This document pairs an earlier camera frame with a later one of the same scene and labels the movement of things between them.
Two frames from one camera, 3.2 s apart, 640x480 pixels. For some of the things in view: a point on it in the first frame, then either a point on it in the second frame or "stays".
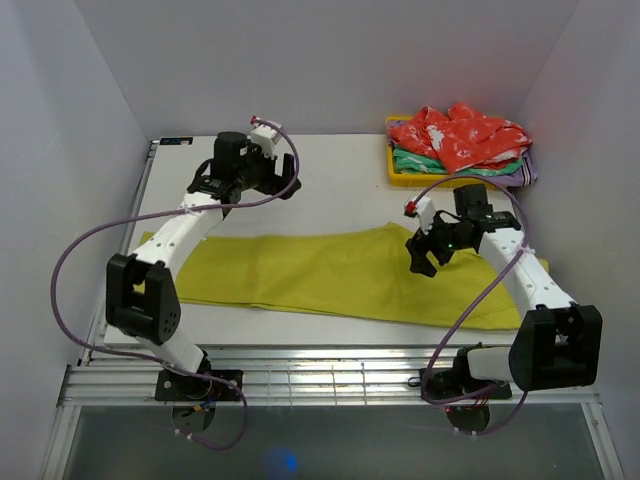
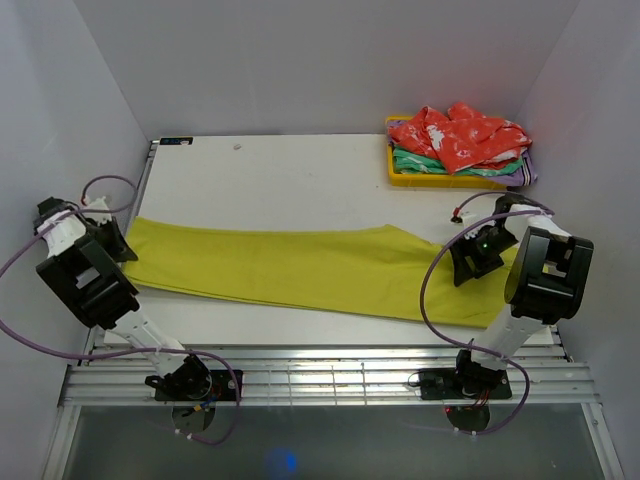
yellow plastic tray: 415,180 stays
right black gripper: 417,251 to 462,271
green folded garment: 415,163 stays
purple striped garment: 524,176 stays
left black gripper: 274,184 to 119,247
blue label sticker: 175,140 stays
